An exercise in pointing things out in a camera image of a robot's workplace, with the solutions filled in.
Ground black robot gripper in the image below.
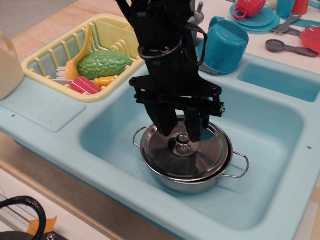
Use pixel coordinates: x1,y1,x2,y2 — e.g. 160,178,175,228
129,41,225,142

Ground round steel pot lid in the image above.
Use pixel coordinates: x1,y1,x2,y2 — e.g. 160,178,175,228
140,115,233,182

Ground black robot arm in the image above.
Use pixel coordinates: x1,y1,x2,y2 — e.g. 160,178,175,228
117,0,224,142

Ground teal upside-down toy pot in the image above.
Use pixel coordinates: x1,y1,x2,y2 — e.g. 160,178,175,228
197,16,249,75

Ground orange toy carrot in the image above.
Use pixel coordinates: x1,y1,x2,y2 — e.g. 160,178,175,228
93,76,115,89

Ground light blue toy sink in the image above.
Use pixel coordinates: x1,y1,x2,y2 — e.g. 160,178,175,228
0,13,320,240

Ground green toy bitter gourd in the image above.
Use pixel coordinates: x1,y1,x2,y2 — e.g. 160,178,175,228
77,50,133,80

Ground grey toy faucet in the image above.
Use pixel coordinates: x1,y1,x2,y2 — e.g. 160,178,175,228
188,0,219,75

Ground red striped toy food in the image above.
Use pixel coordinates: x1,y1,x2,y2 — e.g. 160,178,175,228
70,76,101,95

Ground yellow dish drying rack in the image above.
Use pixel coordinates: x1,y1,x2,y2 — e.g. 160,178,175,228
21,14,145,103

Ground grey toy spoon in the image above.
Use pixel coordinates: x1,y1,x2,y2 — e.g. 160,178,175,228
265,39,319,58

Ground red toy cup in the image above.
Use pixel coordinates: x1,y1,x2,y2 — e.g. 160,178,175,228
233,0,266,21

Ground teal toy plate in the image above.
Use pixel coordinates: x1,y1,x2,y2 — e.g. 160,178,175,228
229,4,281,32

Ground grey toy fork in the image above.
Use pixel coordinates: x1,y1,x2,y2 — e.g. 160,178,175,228
271,13,302,34

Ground teal toy cup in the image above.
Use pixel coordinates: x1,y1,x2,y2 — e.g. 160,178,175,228
276,0,296,18

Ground red toy tumbler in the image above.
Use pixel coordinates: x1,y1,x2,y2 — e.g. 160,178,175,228
291,0,310,15

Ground cream plastic jug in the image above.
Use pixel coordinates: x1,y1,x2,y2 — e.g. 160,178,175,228
0,31,24,100

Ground orange tape piece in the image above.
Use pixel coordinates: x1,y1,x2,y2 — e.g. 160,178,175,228
26,216,58,236

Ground steel pot with handles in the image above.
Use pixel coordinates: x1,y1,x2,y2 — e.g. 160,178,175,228
134,126,250,194

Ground black braided cable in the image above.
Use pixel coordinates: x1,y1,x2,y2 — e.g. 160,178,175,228
0,195,48,240

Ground black metal base plate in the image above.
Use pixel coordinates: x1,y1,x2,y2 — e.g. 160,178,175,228
0,231,66,240

